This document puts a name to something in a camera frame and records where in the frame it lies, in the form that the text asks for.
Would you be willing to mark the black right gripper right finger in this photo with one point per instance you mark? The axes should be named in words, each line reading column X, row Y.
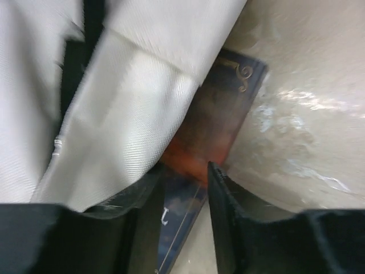
column 253, row 236

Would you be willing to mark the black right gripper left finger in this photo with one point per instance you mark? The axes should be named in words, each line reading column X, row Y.
column 119, row 235

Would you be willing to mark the dark Tale of Two Cities book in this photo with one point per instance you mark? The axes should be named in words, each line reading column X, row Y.
column 207, row 133

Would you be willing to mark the beige canvas backpack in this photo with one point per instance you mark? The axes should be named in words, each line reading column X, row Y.
column 144, row 70

